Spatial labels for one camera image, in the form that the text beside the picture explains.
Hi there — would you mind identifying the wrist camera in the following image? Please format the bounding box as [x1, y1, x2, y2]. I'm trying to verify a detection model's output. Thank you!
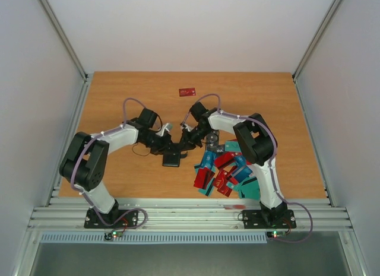
[180, 122, 192, 132]
[156, 123, 173, 137]

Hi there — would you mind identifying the red card stripe centre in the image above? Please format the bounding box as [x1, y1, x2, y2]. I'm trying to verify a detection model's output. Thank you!
[214, 152, 235, 170]

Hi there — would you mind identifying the red card black stripe upright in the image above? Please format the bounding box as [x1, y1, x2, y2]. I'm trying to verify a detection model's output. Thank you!
[194, 167, 215, 189]

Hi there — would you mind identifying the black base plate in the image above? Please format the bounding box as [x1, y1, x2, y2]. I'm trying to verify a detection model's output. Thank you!
[84, 208, 139, 229]
[241, 210, 297, 230]

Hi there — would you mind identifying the left aluminium corner post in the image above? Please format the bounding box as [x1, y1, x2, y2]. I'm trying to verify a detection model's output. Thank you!
[32, 0, 90, 84]

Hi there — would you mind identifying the blue card centre right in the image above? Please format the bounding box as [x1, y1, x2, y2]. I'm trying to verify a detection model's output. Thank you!
[234, 155, 246, 167]

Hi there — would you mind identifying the lone red card far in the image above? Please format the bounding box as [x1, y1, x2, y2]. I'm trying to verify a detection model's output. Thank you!
[179, 88, 196, 97]

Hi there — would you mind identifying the teal card stripe bottom centre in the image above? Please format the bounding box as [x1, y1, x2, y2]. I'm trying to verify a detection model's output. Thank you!
[198, 180, 214, 197]

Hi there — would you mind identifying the black VIP card tilted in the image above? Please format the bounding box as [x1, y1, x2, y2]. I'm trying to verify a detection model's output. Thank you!
[211, 144, 225, 154]

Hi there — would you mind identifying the grey slotted cable duct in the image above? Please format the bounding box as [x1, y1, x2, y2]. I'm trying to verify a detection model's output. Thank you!
[40, 231, 267, 245]

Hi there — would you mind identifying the aluminium corner post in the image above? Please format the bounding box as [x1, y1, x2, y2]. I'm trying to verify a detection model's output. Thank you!
[32, 0, 90, 84]
[292, 0, 344, 83]

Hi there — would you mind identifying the aluminium rail frame front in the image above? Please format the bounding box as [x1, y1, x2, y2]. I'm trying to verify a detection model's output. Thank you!
[28, 198, 353, 231]

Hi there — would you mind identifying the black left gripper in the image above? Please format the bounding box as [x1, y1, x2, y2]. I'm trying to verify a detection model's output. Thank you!
[141, 131, 179, 155]

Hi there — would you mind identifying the red chip card bottom centre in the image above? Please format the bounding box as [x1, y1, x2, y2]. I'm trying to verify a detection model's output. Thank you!
[213, 170, 228, 190]

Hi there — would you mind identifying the right controller board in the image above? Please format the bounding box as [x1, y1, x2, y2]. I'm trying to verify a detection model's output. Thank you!
[267, 230, 287, 239]

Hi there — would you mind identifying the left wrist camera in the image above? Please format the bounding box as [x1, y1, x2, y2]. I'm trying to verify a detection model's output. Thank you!
[156, 123, 173, 137]

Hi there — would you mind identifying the teal VIP chip card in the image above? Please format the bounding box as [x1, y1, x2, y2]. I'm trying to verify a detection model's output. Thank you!
[224, 140, 241, 153]

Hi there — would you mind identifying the blue card under red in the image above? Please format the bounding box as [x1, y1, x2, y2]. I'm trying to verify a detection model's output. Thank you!
[199, 150, 217, 170]

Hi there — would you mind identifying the controller board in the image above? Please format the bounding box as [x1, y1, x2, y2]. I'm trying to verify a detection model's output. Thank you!
[103, 231, 123, 241]
[267, 230, 287, 239]

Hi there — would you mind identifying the teal card stripe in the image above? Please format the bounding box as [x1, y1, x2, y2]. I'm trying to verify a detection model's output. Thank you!
[198, 180, 214, 197]
[238, 177, 261, 200]

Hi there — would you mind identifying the black VIP card near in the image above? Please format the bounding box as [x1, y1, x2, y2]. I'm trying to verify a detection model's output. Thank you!
[205, 131, 219, 147]

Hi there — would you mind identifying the right aluminium corner post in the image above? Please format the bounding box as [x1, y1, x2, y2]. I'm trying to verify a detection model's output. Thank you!
[292, 0, 344, 83]

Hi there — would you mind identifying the teal card stripe bottom right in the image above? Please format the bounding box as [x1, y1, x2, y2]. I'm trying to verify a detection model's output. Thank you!
[238, 177, 261, 200]

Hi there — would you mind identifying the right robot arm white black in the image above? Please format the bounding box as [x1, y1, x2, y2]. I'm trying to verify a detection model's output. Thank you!
[180, 101, 288, 227]

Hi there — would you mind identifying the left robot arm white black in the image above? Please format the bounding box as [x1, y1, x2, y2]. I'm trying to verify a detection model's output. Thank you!
[59, 108, 173, 227]

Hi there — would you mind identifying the left controller board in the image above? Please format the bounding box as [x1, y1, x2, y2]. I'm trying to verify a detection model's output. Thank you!
[103, 231, 123, 241]

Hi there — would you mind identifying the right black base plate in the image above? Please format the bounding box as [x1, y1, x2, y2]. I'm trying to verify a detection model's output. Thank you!
[241, 210, 297, 230]

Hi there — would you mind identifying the black leather card holder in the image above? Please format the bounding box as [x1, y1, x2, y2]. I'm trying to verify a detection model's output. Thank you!
[162, 150, 188, 167]

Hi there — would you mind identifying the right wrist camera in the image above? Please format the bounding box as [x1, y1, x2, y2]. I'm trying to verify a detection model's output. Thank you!
[180, 122, 192, 132]

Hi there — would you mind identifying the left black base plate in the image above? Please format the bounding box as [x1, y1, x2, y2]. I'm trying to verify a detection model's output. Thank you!
[84, 208, 139, 229]

